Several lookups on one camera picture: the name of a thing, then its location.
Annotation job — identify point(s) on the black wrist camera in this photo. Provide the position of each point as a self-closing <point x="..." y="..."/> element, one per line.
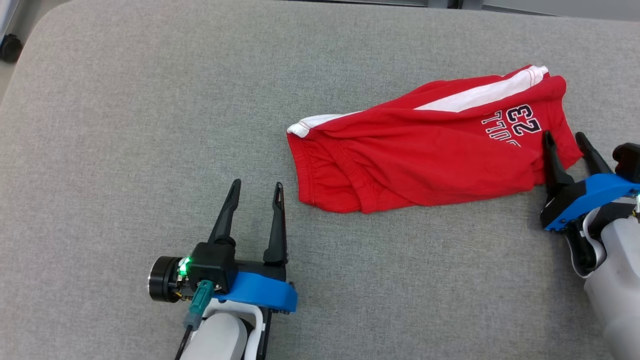
<point x="627" y="160"/>
<point x="215" y="262"/>

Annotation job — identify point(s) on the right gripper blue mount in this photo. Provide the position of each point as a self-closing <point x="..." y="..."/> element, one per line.
<point x="590" y="192"/>

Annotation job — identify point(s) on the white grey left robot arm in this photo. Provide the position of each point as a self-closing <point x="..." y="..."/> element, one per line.
<point x="220" y="335"/>

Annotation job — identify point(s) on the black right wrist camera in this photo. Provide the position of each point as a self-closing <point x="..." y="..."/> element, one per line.
<point x="627" y="160"/>

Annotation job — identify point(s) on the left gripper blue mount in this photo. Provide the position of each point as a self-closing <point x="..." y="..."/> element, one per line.
<point x="260" y="292"/>

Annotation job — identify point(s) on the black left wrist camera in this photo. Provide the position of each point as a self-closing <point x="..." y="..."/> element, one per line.
<point x="215" y="262"/>

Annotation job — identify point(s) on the black caster wheel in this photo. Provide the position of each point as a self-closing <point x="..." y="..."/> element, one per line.
<point x="10" y="49"/>

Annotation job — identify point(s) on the red shorts with white stripe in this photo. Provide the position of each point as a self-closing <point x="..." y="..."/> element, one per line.
<point x="425" y="165"/>

